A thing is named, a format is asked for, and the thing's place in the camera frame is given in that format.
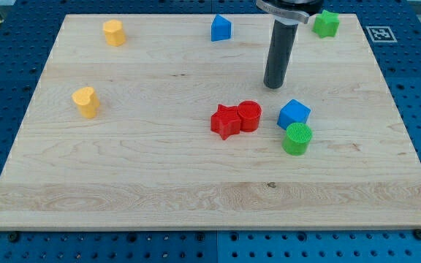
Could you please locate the silver and black robot flange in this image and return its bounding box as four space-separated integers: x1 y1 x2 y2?
255 0 324 25

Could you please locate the green star block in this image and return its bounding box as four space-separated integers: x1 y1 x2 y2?
312 10 340 38

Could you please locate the blue triangular block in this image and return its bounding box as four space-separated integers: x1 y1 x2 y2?
210 14 232 42

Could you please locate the yellow hexagon block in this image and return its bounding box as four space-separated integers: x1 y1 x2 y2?
102 19 126 47

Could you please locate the red cylinder block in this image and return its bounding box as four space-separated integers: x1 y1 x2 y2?
237 100 262 132

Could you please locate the light wooden board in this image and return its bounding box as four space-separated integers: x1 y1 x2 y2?
0 14 421 232

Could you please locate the red star block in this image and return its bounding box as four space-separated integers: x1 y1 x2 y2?
210 104 241 140

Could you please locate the blue cube block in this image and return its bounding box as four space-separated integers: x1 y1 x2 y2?
277 99 311 130

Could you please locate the green cylinder block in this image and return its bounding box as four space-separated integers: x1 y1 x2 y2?
282 122 313 156

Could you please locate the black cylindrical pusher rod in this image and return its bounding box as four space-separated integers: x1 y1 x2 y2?
264 20 297 89

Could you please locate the yellow heart block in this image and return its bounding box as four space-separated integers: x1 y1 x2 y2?
72 86 100 118

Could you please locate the black and white fiducial tag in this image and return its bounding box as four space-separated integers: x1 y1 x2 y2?
366 26 397 43

